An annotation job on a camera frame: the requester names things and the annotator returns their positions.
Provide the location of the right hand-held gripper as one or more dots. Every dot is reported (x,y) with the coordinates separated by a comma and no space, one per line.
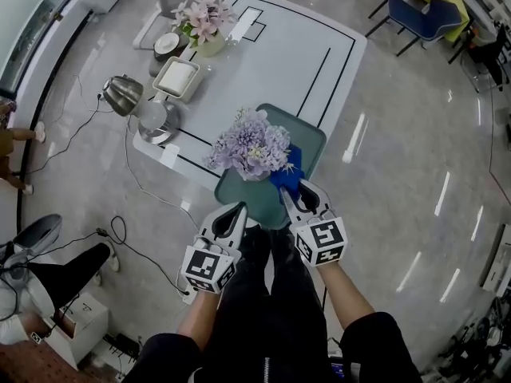
(321,239)

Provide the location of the blue cloth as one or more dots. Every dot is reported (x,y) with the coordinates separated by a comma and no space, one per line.
(288,174)

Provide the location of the person's black jacket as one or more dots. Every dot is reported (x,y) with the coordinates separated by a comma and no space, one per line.
(371,353)

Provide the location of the white low cabinet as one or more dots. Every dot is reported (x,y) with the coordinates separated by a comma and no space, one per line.
(499,257)

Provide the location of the white cardboard box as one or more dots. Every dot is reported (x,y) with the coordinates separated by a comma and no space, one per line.
(85,325)

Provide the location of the white pot pink flowers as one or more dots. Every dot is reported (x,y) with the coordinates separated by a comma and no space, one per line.
(205,22)

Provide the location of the white round lidded jar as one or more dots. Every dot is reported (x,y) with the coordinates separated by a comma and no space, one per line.
(167,44)

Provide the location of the small lit screen device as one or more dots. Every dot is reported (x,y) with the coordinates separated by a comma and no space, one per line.
(337,371)

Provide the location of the stainless steel kettle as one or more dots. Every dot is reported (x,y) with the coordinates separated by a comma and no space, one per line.
(121,94)

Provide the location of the blue chair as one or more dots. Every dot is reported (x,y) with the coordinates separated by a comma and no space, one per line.
(419,18)

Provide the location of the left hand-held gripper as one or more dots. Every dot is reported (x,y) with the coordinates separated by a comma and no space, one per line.
(207,265)

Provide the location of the person's left forearm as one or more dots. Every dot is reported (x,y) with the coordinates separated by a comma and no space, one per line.
(199,313)

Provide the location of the white flower pot purple flowers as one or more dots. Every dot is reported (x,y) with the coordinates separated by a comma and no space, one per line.
(251,146)

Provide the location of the person's right forearm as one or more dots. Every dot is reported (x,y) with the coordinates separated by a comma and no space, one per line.
(345,293)

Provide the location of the green plastic tray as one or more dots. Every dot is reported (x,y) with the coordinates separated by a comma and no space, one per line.
(255,202)

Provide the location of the brown patterned mat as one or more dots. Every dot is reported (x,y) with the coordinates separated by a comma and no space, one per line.
(28,365)

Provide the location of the black floor power strip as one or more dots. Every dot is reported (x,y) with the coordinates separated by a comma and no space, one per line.
(121,345)

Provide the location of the white chair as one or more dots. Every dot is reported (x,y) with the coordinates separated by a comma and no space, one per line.
(159,26)

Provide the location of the white square tissue box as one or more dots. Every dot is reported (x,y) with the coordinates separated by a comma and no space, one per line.
(175,77)

